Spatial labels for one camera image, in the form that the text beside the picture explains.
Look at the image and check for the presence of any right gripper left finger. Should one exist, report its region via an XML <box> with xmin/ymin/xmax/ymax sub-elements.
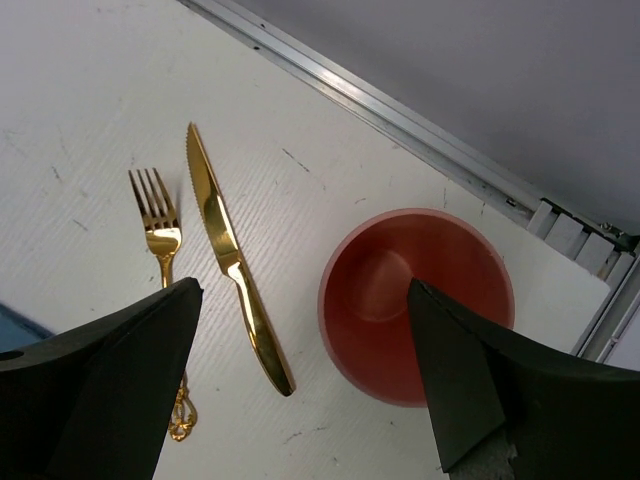
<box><xmin>1</xmin><ymin>277</ymin><xmax>203</xmax><ymax>479</ymax></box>

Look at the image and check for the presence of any red plastic cup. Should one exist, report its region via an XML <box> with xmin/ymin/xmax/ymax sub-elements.
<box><xmin>318</xmin><ymin>208</ymin><xmax>515</xmax><ymax>408</ymax></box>

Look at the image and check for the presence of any gold fork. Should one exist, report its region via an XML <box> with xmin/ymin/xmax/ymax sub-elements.
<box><xmin>128</xmin><ymin>168</ymin><xmax>198</xmax><ymax>442</ymax></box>

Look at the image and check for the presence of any aluminium table edge rail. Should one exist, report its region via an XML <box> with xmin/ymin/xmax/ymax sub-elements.
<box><xmin>184</xmin><ymin>1</ymin><xmax>639</xmax><ymax>363</ymax></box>

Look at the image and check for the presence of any gold knife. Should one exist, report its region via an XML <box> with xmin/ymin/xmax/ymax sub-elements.
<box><xmin>186</xmin><ymin>122</ymin><xmax>295</xmax><ymax>397</ymax></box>

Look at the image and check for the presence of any blue cloth napkin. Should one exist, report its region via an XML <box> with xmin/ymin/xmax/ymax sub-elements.
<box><xmin>0</xmin><ymin>304</ymin><xmax>53</xmax><ymax>352</ymax></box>

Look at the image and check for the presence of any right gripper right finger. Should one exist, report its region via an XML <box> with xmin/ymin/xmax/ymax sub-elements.
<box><xmin>407</xmin><ymin>280</ymin><xmax>639</xmax><ymax>479</ymax></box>

